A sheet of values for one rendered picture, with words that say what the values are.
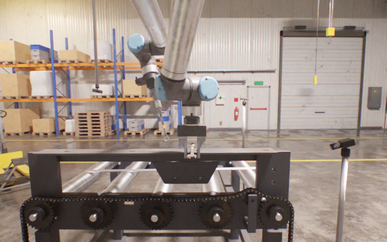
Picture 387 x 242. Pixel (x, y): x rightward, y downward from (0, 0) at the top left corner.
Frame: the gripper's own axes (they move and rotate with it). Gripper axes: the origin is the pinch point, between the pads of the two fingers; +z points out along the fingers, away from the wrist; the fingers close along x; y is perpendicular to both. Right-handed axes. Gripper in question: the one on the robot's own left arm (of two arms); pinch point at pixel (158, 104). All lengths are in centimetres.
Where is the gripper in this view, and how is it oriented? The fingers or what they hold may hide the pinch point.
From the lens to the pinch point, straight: 110.2
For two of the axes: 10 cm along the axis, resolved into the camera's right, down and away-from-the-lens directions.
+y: 9.6, -2.7, -0.3
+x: 0.7, 1.6, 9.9
